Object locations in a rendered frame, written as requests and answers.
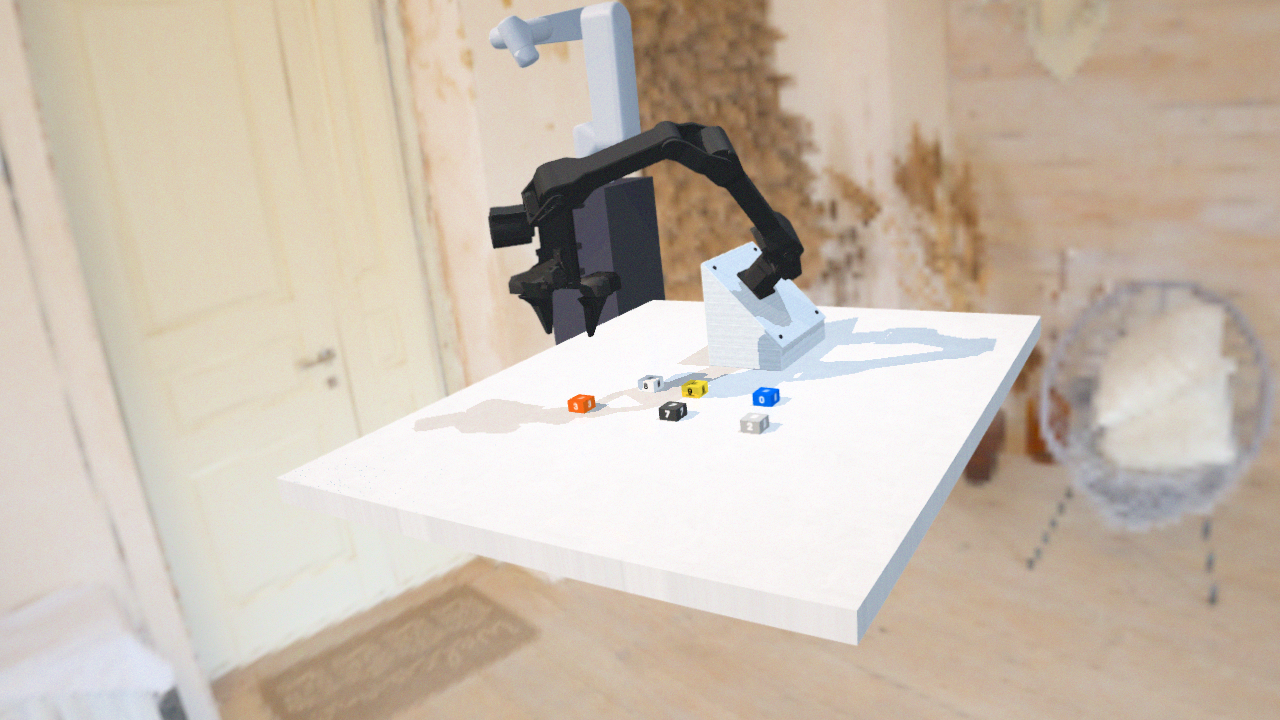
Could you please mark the orange block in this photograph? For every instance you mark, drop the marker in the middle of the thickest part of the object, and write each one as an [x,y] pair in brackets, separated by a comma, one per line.
[581,403]

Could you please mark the blue block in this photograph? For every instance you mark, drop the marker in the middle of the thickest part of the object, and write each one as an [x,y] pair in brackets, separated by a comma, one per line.
[766,397]

